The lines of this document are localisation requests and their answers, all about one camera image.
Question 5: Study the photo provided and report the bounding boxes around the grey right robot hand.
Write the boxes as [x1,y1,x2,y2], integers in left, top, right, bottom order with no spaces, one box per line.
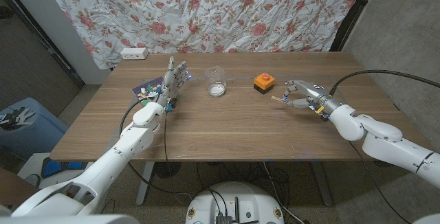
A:
[282,79,331,110]

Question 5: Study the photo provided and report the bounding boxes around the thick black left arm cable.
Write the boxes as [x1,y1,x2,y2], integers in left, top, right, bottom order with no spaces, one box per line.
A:
[118,98,162,139]

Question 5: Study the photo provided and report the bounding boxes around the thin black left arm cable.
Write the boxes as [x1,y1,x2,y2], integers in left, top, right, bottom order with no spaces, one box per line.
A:
[163,111,169,163]

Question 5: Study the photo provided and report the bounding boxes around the clear plastic cup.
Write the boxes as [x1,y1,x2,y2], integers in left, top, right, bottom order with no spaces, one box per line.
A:
[204,65,227,98]

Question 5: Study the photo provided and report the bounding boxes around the blue storage bin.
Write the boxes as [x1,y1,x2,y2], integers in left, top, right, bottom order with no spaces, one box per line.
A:
[0,96,69,159]

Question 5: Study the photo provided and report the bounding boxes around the white floor cable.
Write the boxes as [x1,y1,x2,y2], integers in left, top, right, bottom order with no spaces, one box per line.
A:
[263,161,305,224]

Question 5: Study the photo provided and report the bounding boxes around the black floor cable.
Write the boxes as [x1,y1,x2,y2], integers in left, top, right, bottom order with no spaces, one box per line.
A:
[127,161,195,197]

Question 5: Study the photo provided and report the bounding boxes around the white table leg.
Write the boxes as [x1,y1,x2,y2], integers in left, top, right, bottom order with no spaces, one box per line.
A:
[311,161,333,207]
[135,161,155,206]

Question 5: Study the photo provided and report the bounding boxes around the white and blue floor item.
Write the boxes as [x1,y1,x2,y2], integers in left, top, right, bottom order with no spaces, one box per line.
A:
[16,152,90,190]

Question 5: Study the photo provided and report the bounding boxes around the orange box with red button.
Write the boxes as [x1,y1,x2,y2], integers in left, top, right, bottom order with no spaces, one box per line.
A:
[253,72,276,95]

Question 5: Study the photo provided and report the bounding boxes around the white power strip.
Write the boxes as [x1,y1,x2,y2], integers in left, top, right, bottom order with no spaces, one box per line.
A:
[120,47,149,60]

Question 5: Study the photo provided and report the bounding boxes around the black round floor base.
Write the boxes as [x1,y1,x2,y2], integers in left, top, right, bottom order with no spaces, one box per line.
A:
[153,161,182,179]

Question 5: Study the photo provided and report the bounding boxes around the white robot torso base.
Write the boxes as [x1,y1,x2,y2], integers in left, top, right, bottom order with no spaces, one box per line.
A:
[185,181,285,224]

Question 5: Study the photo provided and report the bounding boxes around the floral backdrop cloth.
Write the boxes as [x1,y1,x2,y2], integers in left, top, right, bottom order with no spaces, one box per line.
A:
[38,0,368,70]

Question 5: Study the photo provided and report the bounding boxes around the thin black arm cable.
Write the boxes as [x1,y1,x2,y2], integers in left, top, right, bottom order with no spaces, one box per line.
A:
[163,111,169,163]
[349,141,412,224]

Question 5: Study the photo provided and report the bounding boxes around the brown wooden board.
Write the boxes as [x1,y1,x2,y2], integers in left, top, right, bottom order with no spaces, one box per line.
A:
[0,168,39,208]

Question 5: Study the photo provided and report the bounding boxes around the black backdrop stand pole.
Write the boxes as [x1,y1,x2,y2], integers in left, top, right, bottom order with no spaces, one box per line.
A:
[329,0,381,52]

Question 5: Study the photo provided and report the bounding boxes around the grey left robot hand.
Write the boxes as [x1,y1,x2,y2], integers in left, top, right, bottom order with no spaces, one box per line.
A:
[156,56,192,107]

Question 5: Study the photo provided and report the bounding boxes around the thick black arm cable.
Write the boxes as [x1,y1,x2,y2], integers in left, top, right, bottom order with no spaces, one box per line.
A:
[329,69,440,98]
[118,98,162,139]

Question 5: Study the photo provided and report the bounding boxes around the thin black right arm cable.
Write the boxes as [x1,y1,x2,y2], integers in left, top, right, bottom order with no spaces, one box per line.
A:
[349,141,412,224]

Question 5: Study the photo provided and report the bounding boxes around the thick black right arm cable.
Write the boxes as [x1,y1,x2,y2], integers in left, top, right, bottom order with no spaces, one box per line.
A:
[329,69,440,98]

